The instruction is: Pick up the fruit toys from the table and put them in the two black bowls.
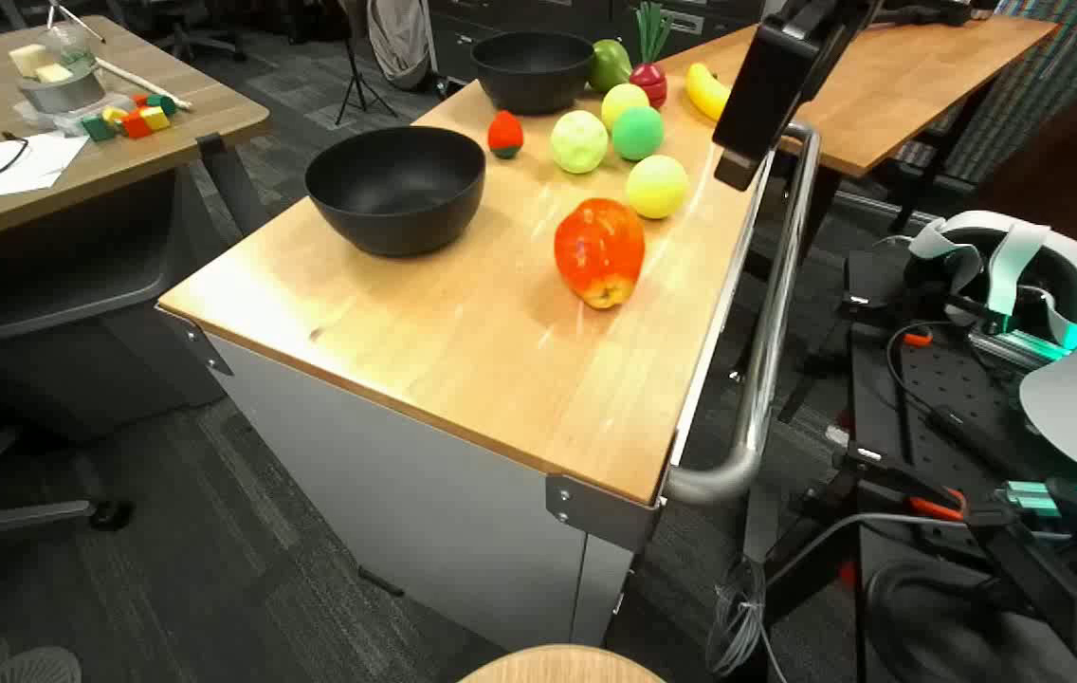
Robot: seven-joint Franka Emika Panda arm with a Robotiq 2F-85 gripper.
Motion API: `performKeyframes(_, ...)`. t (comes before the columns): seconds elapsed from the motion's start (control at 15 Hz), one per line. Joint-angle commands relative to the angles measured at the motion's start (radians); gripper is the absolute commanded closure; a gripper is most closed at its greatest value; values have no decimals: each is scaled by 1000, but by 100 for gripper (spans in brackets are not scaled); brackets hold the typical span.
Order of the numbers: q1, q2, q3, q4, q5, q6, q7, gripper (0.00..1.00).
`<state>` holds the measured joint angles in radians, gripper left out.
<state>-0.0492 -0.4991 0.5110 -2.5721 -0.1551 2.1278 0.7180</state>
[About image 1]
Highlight far wooden desk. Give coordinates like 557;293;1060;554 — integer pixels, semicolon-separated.
649;11;1060;184

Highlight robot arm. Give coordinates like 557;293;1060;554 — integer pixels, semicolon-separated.
714;0;878;190

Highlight green pear toy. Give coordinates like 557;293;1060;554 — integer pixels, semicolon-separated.
591;40;630;93

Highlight small red tomato toy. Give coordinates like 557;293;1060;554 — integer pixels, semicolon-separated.
486;112;523;161

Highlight yellow banana toy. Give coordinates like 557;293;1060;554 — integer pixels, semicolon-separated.
683;62;731;121

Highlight round wooden stool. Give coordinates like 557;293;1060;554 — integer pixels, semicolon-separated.
457;647;663;683

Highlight yellow ball near handle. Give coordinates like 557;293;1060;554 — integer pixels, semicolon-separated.
625;156;690;219

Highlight red orange bell pepper toy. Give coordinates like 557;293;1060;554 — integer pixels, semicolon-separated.
554;197;643;312

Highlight white cart cabinet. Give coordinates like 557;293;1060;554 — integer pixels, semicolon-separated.
187;328;649;642

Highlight white VR headset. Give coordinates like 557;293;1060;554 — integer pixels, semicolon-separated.
907;208;1077;365

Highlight red radish toy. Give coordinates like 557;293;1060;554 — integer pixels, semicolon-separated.
630;3;672;112

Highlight black bowl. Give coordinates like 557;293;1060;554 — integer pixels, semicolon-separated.
304;127;486;257
471;30;591;114

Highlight clear plastic container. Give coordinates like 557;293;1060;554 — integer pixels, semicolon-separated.
8;23;107;114

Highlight light green bumpy ball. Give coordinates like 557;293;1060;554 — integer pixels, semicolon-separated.
548;112;610;175

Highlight near black bowl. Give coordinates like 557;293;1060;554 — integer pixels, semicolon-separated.
304;127;486;257

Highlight white paper sheet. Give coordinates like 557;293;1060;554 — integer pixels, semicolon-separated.
0;135;87;197

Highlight left wooden desk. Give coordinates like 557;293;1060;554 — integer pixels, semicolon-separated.
0;11;274;439

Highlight yellow ball behind green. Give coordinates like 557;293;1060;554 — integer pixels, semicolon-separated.
599;85;649;130

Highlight steel cart handle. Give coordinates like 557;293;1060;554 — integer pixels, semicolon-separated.
667;121;820;504

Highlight wooden desk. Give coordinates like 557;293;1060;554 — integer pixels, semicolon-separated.
649;11;1060;184
0;11;274;439

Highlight far black bowl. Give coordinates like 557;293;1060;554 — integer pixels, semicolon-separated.
471;30;591;114

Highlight coloured toy blocks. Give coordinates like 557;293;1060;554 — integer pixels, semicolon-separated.
80;93;178;143

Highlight green foam ball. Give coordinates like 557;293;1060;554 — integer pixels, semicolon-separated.
610;107;663;164

